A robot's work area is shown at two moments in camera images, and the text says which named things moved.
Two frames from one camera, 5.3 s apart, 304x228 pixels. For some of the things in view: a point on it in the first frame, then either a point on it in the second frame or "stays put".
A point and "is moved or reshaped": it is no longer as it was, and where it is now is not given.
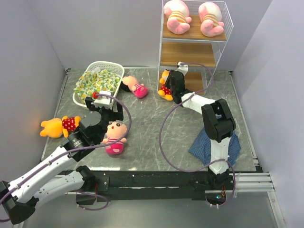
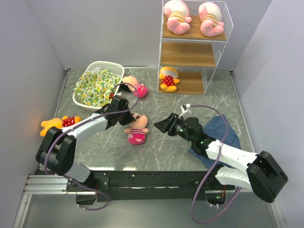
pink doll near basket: [129, 83] stays put
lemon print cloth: [94, 81] stays put
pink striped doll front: [115, 130] -> [137, 131]
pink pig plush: [177, 13] stays put
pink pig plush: [210, 15] stays put
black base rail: [143, 186] stays put
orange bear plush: [55, 127] stays put
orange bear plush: [164, 91] is moved or reshaped
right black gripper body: [168, 84] -> [178, 127]
